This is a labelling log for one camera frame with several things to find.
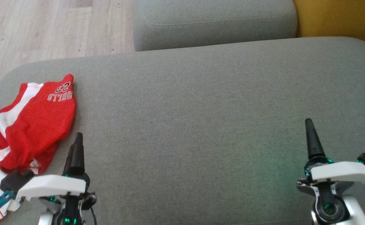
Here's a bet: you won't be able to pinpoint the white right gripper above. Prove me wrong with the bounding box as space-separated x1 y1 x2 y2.
296 118 365 200

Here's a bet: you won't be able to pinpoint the red Bulls basketball shorts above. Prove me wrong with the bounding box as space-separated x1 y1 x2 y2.
0 74 77 172

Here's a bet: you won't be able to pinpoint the yellow upholstered cushion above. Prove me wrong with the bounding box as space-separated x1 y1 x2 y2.
293 0 365 52

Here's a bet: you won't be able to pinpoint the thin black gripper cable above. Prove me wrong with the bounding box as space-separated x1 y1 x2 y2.
89 205 98 225

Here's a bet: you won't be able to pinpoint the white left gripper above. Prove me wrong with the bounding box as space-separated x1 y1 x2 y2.
15 132 97 216

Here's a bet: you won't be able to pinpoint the small grey sofa cushion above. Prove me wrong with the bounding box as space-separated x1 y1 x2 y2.
132 0 298 52

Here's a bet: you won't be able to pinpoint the teal cable connector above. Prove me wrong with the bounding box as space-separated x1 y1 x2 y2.
0 191 16 214

